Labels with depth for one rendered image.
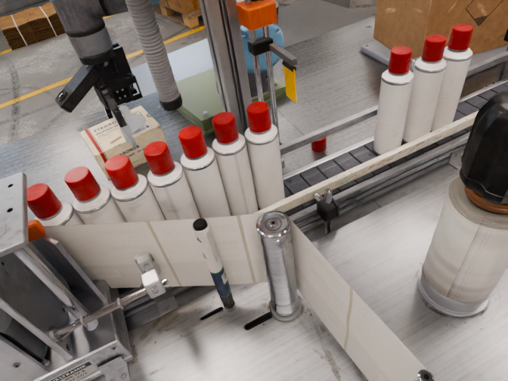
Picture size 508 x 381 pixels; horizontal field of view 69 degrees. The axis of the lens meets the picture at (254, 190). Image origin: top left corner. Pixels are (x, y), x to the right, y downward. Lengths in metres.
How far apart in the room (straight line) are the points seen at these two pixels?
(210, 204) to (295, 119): 0.45
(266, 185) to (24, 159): 0.72
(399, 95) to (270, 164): 0.25
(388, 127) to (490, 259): 0.33
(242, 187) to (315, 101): 0.49
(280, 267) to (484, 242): 0.22
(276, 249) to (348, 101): 0.67
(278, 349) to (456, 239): 0.26
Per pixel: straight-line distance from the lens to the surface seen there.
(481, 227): 0.44
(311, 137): 0.68
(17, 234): 0.39
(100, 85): 0.87
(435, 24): 1.09
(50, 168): 1.06
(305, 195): 0.64
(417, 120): 0.77
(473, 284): 0.52
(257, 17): 0.57
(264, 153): 0.56
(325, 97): 1.04
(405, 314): 0.56
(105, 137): 0.93
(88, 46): 0.83
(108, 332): 0.53
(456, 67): 0.77
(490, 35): 1.23
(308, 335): 0.54
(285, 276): 0.45
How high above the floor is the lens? 1.37
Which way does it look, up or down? 44 degrees down
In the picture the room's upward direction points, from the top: 11 degrees counter-clockwise
